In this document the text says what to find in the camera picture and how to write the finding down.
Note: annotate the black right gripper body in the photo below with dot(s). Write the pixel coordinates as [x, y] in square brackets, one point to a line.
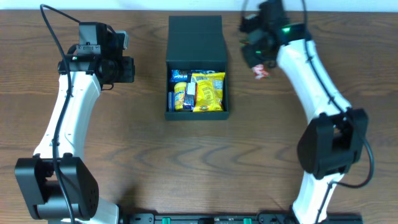
[256, 54]

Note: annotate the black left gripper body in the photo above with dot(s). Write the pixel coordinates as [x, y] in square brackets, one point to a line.
[88, 48]

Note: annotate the green red KitKat bar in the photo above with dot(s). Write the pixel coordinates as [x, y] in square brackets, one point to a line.
[253, 59]

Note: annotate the black gift box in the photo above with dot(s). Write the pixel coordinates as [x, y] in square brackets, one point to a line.
[196, 43]

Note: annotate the yellow snack bag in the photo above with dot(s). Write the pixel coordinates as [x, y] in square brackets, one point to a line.
[209, 96]

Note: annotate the blue Oreo cookie pack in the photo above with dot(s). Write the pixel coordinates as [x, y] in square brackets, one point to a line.
[186, 75]

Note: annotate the yellow candy jar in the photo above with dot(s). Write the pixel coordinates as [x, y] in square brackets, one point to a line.
[179, 95]

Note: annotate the dark blue chocolate bar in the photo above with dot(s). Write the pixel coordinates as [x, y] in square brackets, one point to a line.
[190, 96]

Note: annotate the small blue gum pack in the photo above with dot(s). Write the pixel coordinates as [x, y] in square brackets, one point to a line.
[171, 101]

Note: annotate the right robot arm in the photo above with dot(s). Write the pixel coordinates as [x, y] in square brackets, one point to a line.
[335, 135]

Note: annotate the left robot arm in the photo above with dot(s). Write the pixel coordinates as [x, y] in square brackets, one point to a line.
[55, 182]

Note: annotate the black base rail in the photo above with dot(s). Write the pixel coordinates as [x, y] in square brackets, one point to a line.
[242, 219]

